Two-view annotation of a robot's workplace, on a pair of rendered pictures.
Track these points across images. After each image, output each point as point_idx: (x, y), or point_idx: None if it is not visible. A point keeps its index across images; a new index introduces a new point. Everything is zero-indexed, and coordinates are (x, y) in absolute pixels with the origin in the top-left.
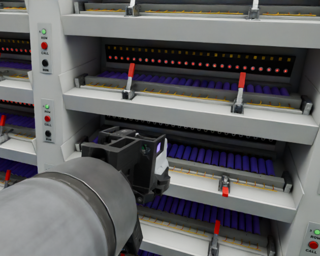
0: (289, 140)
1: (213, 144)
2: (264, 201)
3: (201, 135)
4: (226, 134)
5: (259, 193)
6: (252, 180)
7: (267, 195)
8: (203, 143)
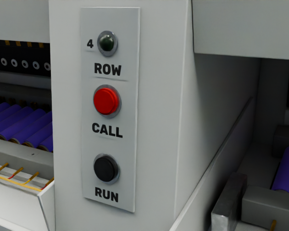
0: (13, 35)
1: (24, 91)
2: None
3: (9, 74)
4: (48, 69)
5: (13, 196)
6: (16, 163)
7: (24, 204)
8: (6, 90)
